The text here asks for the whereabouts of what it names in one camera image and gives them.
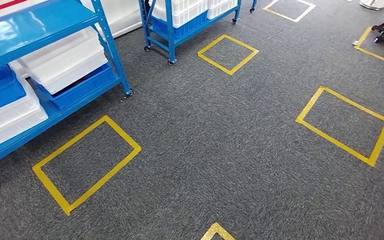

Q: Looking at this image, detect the red barrier belt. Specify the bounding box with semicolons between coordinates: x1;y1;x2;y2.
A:
0;0;30;17

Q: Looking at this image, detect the chrome stanchion post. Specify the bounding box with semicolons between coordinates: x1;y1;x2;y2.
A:
358;0;384;11

